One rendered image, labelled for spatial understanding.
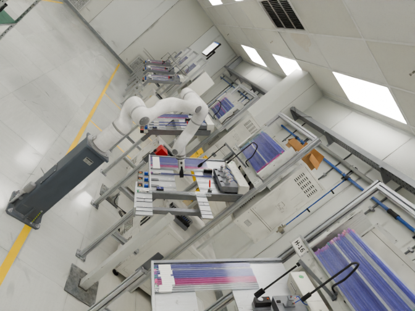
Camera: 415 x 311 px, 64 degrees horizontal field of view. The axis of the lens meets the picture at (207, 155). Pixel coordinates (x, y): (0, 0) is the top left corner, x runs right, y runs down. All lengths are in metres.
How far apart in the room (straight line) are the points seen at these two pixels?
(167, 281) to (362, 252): 0.91
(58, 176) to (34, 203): 0.26
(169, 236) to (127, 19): 8.96
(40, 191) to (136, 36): 8.91
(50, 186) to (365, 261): 1.89
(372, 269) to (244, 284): 0.58
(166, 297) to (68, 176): 1.11
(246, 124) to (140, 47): 7.47
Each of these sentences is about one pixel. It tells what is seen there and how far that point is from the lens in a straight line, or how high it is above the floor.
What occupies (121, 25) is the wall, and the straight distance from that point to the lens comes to 11.00.
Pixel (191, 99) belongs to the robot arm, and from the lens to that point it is 2.33.
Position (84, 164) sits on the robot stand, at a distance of 2.33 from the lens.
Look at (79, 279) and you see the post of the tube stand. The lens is 2.59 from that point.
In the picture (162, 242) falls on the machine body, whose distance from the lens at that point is 2.70.
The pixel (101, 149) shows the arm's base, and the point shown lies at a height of 0.72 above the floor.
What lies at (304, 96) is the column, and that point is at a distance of 6.05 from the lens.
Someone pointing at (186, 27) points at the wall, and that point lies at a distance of 11.05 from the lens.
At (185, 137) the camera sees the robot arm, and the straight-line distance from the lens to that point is 2.54.
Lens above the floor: 1.49
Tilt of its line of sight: 7 degrees down
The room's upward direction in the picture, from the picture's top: 50 degrees clockwise
